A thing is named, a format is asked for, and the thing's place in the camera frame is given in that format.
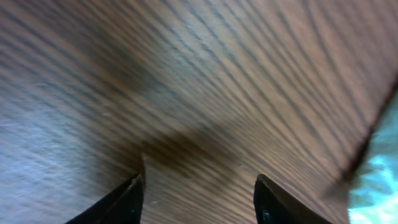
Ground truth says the teal snack wrapper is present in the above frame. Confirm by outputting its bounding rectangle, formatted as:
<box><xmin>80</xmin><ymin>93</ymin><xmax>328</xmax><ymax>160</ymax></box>
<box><xmin>348</xmin><ymin>92</ymin><xmax>397</xmax><ymax>224</ymax></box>

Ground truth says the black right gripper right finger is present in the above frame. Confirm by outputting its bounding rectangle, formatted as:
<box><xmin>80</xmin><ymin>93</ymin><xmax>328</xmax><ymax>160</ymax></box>
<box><xmin>253</xmin><ymin>174</ymin><xmax>331</xmax><ymax>224</ymax></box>

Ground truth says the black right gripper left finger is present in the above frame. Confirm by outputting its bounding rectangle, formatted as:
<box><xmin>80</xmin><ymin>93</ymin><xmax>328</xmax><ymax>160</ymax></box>
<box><xmin>66</xmin><ymin>174</ymin><xmax>144</xmax><ymax>224</ymax></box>

